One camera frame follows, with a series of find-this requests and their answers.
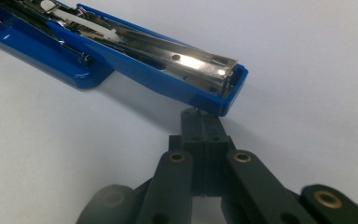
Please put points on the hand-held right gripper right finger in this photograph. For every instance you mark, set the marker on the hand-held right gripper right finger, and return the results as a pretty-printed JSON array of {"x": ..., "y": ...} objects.
[{"x": 213, "y": 143}]

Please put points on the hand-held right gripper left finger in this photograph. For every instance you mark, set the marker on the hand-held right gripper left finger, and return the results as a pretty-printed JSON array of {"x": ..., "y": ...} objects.
[{"x": 195, "y": 137}]

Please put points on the blue stapler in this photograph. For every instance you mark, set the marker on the blue stapler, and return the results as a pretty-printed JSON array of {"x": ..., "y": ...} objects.
[{"x": 143, "y": 71}]

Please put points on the white table cover sheet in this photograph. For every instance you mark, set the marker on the white table cover sheet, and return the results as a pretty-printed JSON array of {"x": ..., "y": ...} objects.
[{"x": 43, "y": 149}]

